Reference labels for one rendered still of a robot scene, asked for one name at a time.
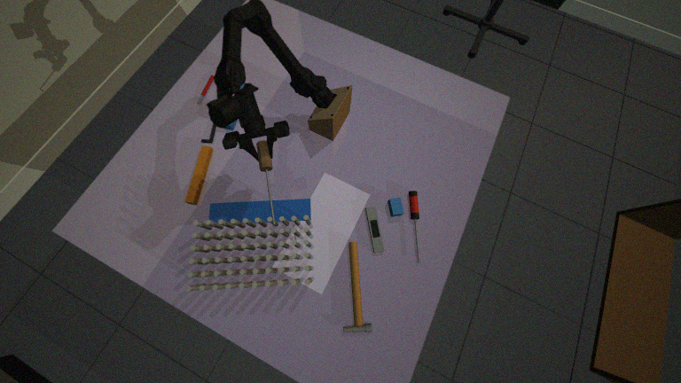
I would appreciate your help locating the hammer with wooden handle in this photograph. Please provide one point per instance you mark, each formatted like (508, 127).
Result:
(356, 293)

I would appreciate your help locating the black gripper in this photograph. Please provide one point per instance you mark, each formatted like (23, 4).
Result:
(254, 127)

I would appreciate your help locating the brown flat bar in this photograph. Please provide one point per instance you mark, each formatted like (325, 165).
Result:
(198, 176)

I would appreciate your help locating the red-handled screwdriver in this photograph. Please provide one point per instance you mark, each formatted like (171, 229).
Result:
(205, 88)

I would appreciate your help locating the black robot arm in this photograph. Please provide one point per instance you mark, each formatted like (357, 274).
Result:
(230, 72)

